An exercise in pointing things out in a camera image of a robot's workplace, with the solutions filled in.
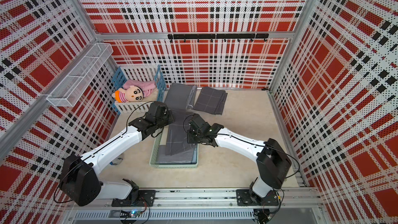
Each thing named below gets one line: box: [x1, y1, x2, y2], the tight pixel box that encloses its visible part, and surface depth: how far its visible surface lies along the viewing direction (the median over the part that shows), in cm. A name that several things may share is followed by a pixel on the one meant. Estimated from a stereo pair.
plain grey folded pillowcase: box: [164, 82, 198, 110], surface depth 121 cm
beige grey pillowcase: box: [151, 148, 196, 165], surface depth 85 cm
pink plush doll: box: [111, 79, 156, 103], surface depth 103 cm
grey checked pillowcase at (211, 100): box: [193, 86, 228, 116], surface depth 116 cm
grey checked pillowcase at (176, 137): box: [164, 108, 192, 156], surface depth 83 cm
